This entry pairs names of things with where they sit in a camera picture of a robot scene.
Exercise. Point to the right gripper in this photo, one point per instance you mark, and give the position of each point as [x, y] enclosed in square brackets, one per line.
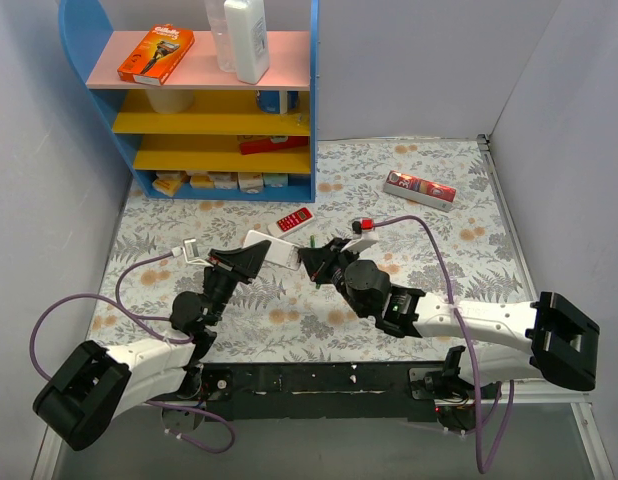
[324, 267]

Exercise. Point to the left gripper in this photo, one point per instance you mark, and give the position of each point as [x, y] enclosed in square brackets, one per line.
[222, 267]

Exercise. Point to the grey white remote control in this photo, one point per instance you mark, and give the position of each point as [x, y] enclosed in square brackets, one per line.
[280, 253]

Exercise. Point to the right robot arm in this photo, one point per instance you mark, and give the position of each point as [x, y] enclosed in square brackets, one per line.
[549, 338]

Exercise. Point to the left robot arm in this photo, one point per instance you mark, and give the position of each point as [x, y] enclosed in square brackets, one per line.
[95, 384]

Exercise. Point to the red white remote control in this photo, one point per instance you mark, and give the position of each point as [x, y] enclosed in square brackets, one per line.
[291, 223]

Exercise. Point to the cream small box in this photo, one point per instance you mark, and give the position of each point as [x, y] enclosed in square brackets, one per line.
[250, 182]

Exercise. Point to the teal small box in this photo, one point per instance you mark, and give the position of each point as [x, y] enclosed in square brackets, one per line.
[275, 180]

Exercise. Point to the orange white small box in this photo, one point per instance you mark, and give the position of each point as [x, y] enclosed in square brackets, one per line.
[201, 181]

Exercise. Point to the yellow small box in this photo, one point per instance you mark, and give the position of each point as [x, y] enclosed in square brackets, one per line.
[169, 182]

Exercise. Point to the red box on shelf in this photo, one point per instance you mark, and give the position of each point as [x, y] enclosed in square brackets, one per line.
[249, 145]

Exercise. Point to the floral table mat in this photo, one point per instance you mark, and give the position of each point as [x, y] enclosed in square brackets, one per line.
[281, 316]

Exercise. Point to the blue shelf unit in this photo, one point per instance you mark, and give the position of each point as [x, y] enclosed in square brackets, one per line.
[204, 137]

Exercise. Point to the red toothpaste box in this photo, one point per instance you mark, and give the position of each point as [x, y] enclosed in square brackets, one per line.
[428, 193]

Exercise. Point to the blue can on shelf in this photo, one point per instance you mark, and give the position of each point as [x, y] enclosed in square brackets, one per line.
[277, 102]

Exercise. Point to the white cup on shelf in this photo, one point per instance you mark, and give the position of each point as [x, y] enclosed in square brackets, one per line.
[170, 101]

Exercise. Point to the orange razor box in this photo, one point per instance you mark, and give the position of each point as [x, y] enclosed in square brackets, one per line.
[156, 56]

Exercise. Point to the white plastic bottle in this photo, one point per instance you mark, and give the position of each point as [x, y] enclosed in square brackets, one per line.
[247, 29]

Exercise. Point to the clear plastic bottle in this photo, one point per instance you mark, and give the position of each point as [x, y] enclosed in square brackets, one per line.
[219, 29]

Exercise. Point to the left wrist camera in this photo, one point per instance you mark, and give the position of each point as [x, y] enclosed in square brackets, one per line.
[190, 251]

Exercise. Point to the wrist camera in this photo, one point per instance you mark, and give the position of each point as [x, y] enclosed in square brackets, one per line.
[190, 251]
[365, 236]

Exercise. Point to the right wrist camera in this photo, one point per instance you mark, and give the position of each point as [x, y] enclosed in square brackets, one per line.
[365, 236]

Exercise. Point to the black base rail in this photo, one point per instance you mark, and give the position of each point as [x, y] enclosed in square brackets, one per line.
[417, 391]

